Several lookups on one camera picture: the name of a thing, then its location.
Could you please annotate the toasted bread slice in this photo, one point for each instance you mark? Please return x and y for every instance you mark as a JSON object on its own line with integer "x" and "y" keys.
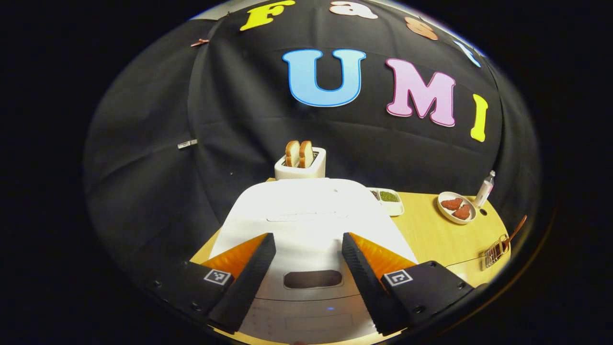
{"x": 292, "y": 153}
{"x": 307, "y": 154}

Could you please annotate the red meat piece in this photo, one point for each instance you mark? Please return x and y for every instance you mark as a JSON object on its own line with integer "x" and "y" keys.
{"x": 462, "y": 212}
{"x": 451, "y": 203}

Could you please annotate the wooden spoon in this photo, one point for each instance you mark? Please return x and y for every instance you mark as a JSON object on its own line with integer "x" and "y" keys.
{"x": 517, "y": 227}

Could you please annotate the metal clip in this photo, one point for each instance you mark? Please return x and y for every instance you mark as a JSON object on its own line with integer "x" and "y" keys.
{"x": 187, "y": 143}

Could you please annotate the white rice cooker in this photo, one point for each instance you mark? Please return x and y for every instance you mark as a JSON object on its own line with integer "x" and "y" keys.
{"x": 306, "y": 215}

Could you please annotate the black backdrop cloth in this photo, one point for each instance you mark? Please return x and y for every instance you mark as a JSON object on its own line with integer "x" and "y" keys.
{"x": 239, "y": 120}

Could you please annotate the small clear bottle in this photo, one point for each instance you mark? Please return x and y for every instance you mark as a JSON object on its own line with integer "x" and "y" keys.
{"x": 484, "y": 189}

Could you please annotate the wooden clothes peg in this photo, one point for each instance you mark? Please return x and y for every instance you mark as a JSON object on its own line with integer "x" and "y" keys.
{"x": 199, "y": 42}

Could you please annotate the white divided grain dish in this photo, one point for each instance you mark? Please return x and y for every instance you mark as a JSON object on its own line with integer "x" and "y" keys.
{"x": 390, "y": 207}

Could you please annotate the white toaster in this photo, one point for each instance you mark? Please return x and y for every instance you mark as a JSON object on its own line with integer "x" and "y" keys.
{"x": 316, "y": 170}

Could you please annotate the white round plate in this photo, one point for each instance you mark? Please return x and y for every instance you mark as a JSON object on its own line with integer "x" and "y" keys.
{"x": 445, "y": 213}

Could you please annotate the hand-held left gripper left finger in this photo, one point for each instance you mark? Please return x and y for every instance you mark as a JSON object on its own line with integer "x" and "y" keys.
{"x": 249, "y": 287}

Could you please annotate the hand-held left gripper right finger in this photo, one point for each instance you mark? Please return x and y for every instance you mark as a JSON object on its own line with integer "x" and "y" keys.
{"x": 366, "y": 287}

